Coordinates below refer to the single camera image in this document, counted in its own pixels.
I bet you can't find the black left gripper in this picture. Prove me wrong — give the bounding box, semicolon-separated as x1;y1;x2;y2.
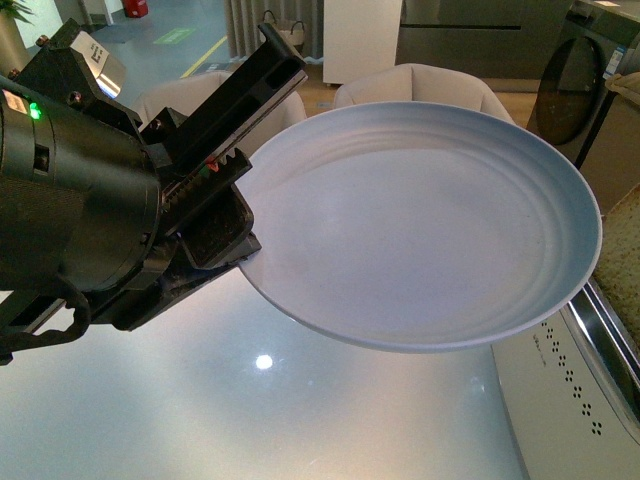
9;23;307;330

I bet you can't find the light blue round plate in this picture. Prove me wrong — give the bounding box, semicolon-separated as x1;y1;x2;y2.
239;102;602;353

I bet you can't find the slice of bread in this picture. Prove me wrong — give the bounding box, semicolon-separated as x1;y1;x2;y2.
594;185;639;346

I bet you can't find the beige chair on left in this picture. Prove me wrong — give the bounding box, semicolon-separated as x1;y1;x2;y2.
132;71;307;157

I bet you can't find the beige chair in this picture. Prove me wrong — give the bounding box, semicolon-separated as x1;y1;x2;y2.
132;71;307;157
333;63;514;124

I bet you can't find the grey curtain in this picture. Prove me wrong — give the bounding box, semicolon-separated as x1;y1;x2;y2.
223;0;324;61

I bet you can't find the woven laundry basket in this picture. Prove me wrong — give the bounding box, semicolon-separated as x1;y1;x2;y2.
262;9;306;54

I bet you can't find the white refrigerator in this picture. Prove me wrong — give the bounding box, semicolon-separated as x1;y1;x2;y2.
323;0;402;85

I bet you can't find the beige chair on right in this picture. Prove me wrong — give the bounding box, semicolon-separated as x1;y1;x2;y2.
333;63;514;124

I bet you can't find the gold planter with plant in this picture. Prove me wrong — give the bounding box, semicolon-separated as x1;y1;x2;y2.
1;0;32;77

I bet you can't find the dark grey kitchen cabinet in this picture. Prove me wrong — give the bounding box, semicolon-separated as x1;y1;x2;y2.
396;0;571;80

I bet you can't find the dark grey washing machine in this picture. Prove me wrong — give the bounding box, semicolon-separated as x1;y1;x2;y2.
527;1;639;167

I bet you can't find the white and chrome toaster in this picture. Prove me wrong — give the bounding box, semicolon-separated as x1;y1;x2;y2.
492;281;639;479

